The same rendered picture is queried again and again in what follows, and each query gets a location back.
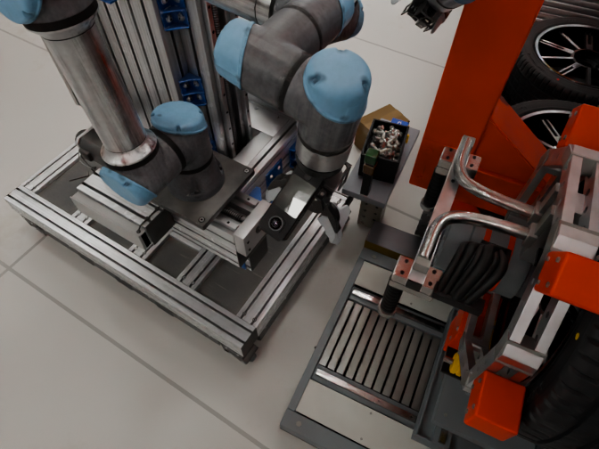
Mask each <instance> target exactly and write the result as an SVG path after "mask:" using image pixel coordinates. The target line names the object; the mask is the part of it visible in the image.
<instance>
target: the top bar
mask: <svg viewBox="0 0 599 449"><path fill-rule="evenodd" d="M456 153H457V151H456ZM455 155H456V154H455ZM454 160H455V158H454V159H453V162H452V164H451V167H450V169H449V171H448V174H447V178H446V181H445V182H444V185H443V187H442V190H441V193H440V195H439V198H438V201H437V203H436V206H435V209H434V210H433V213H432V215H431V220H430V222H429V224H428V226H427V229H426V231H425V233H426V232H427V230H428V228H429V226H430V224H431V223H432V222H433V220H434V219H435V218H436V217H438V216H439V215H441V214H443V213H445V212H448V211H450V209H451V207H452V204H453V201H454V198H455V195H456V192H457V189H458V186H459V183H458V182H457V181H456V179H455V176H454V171H453V165H454ZM424 236H425V234H424ZM424 236H423V239H424ZM422 243H423V241H422V242H421V245H422ZM421 245H420V247H421ZM419 250H420V248H419V249H418V252H419ZM418 252H417V254H418ZM417 254H416V257H417ZM416 257H415V258H416ZM414 261H415V260H414ZM413 265H414V264H413ZM413 265H412V268H411V270H410V273H409V275H408V277H407V280H406V284H405V287H407V288H409V289H411V290H415V291H417V292H419V291H420V290H421V288H422V286H423V284H424V281H425V278H426V276H427V274H424V273H420V272H418V271H415V270H414V269H413Z"/></svg>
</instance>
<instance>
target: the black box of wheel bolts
mask: <svg viewBox="0 0 599 449"><path fill-rule="evenodd" d="M408 131H409V126H404V125H400V124H396V123H392V122H388V121H384V120H380V119H376V118H374V119H373V122H372V125H371V127H370V129H369V132H368V135H367V137H366V139H365V144H364V147H363V150H362V151H361V154H360V156H361V158H360V164H359V170H358V175H359V176H363V175H364V173H363V172H362V171H363V165H364V164H365V163H364V161H365V154H366V152H367V150H368V149H369V148H372V149H375V150H377V151H380V155H379V158H378V160H377V162H378V164H377V168H376V170H375V172H374V174H373V179H375V180H379V181H383V182H386V183H390V184H393V183H394V179H395V176H396V174H397V172H398V166H399V162H400V160H401V156H402V153H403V150H404V147H405V143H406V138H407V134H408Z"/></svg>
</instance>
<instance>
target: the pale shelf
mask: <svg viewBox="0 0 599 449"><path fill-rule="evenodd" d="M419 133H420V130H418V129H415V128H412V127H409V131H408V135H409V138H408V142H407V143H405V147H404V150H403V153H402V156H401V160H400V162H399V166H398V172H397V174H396V176H395V179H394V183H393V184H390V183H386V182H383V181H379V180H375V179H373V181H372V185H371V190H370V193H369V195H368V197H365V196H362V195H360V194H359V193H360V191H361V185H362V180H363V177H362V176H359V175H358V170H359V164H360V158H361V156H360V157H359V159H358V161H357V163H356V165H355V166H354V168H353V169H352V171H351V173H350V175H349V177H348V179H347V181H346V183H345V184H344V185H343V187H342V190H341V193H343V194H345V195H348V196H350V197H353V198H355V199H358V200H361V201H364V202H367V203H370V204H372V205H375V206H377V207H379V208H385V206H386V204H387V202H388V200H389V197H390V195H391V193H392V191H393V189H394V187H395V185H396V182H397V180H398V178H399V176H400V174H401V172H402V169H403V167H404V165H405V164H406V161H407V159H408V157H409V154H410V152H411V150H412V149H413V147H414V144H415V142H416V139H417V137H418V135H419Z"/></svg>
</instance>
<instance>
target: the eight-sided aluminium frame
mask: <svg viewBox="0 0 599 449"><path fill-rule="evenodd" d="M546 173H548V174H551V175H552V176H551V178H550V179H549V180H548V182H547V183H546V185H545V186H544V188H543V189H542V191H541V192H540V194H539V195H538V196H537V197H536V199H535V200H534V201H533V203H532V204H531V205H532V206H534V204H535V203H536V201H540V202H542V201H543V200H544V199H545V197H546V195H547V194H548V193H549V192H550V191H551V190H552V188H553V187H554V185H555V184H556V183H560V187H559V191H558V193H557V199H556V203H555V211H554V217H553V222H552V227H551V230H550V233H549V235H548V237H547V240H546V245H545V247H544V250H543V254H542V256H541V258H540V259H539V261H538V263H537V267H536V269H535V271H534V273H533V274H532V276H531V278H530V281H529V284H528V286H527V288H526V289H525V291H524V293H523V296H522V298H521V301H520V303H519V305H518V306H517V309H516V311H515V313H514V315H513V318H512V320H511V322H510V324H509V326H508V328H507V329H506V331H505V333H504V335H503V336H502V338H501V339H500V340H499V342H498V343H497V344H496V345H495V346H494V347H493V348H492V349H491V350H490V351H489V342H490V338H491V334H492V330H493V327H494V323H495V319H496V312H497V309H498V305H499V301H500V298H501V295H499V294H496V293H495V292H492V291H488V292H487V293H488V294H490V295H491V297H490V300H489V302H488V308H487V311H486V314H485V318H484V321H483V324H482V328H481V332H480V337H477V336H474V335H473V333H474V331H475V327H476V323H477V320H478V316H476V315H474V314H470V313H469V314H468V317H467V321H466V324H465V327H464V333H463V336H462V337H461V338H460V342H459V347H458V352H457V353H458V354H459V360H460V370H461V382H460V384H461V385H462V390H464V391H466V392H468V393H471V391H472V384H473V381H474V380H475V379H476V378H478V377H479V376H480V375H481V374H482V373H483V372H484V371H491V372H494V373H496V374H497V375H499V376H502V377H504V378H506V379H509V380H511V381H513V382H516V383H520V382H521V381H523V380H525V379H526V378H528V376H530V377H532V376H533V375H534V374H535V372H536V371H537V370H538V368H539V367H540V365H541V364H542V363H543V362H544V361H545V359H546V358H547V350H548V348H549V347H550V345H551V343H552V341H553V339H554V336H555V334H556V332H557V331H558V329H559V327H560V325H561V323H562V320H563V318H564V316H565V315H566V313H567V311H568V309H569V307H570V304H568V303H565V302H563V301H561V300H559V299H556V298H551V299H550V301H549V303H548V305H547V307H546V310H545V312H544V314H543V316H542V318H541V320H540V322H539V324H538V326H537V328H536V330H535V332H534V334H533V337H530V336H528V335H525V332H526V330H527V329H528V327H529V324H530V322H531V319H532V317H533V315H534V313H535V312H536V310H537V307H538V305H539V303H540V301H541V298H542V297H543V295H544V294H542V293H540V292H537V291H535V290H534V287H535V285H536V283H537V279H538V276H539V275H540V272H541V270H542V268H543V265H544V263H545V261H546V257H547V255H548V253H549V252H551V251H568V252H572V253H574V254H577V255H580V256H582V257H587V258H589V259H592V260H595V256H596V253H597V250H598V248H599V151H594V150H591V149H588V148H585V147H582V146H578V145H576V144H569V145H568V146H565V147H561V148H556V149H548V150H547V151H546V153H545V154H544V155H543V156H542V157H541V158H540V161H539V162H538V165H537V167H536V168H535V170H534V171H533V173H532V174H531V176H530V178H529V180H528V181H527V183H525V185H524V186H523V188H522V189H521V192H520V193H519V195H518V196H517V198H516V200H519V201H522V202H524V203H526V202H527V201H528V199H529V197H530V196H531V194H532V193H533V192H534V191H535V190H536V188H537V186H538V185H539V183H540V182H541V180H542V179H543V178H544V176H545V175H546ZM580 176H585V183H584V190H583V194H584V195H585V200H584V207H583V214H582V216H581V217H580V218H579V221H578V225H576V224H573V219H574V213H575V207H576V201H577V196H578V185H579V178H580ZM505 220H506V221H509V222H513V223H516V224H518V225H523V226H526V227H529V226H530V224H527V220H528V218H527V217H525V216H521V215H518V214H515V213H513V212H511V211H509V210H508V211H507V213H506V214H505ZM475 363H476V364H475ZM500 369H501V370H500ZM499 370H500V371H499Z"/></svg>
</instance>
